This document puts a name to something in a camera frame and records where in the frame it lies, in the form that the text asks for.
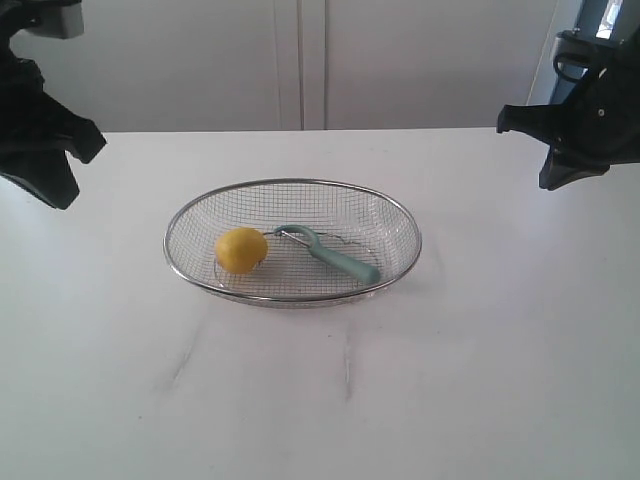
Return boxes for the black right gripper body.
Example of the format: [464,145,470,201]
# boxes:
[550,59,639,168]

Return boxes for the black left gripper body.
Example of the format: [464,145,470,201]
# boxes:
[1,54,65,175]

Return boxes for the yellow lemon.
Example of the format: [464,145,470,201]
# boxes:
[214,227,268,274]

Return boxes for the teal handled peeler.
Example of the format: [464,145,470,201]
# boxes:
[273,224,381,285]

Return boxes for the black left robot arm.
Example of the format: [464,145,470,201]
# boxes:
[1,0,107,210]

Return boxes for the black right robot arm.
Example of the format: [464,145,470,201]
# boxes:
[496,1,639,191]

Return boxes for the oval steel mesh basket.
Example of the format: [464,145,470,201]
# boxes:
[163,178,422,308]

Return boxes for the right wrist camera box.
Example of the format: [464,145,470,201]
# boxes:
[550,28,620,84]

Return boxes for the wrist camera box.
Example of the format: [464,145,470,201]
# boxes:
[26,0,85,39]
[550,28,620,84]

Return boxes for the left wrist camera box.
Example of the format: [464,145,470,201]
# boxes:
[26,0,85,39]

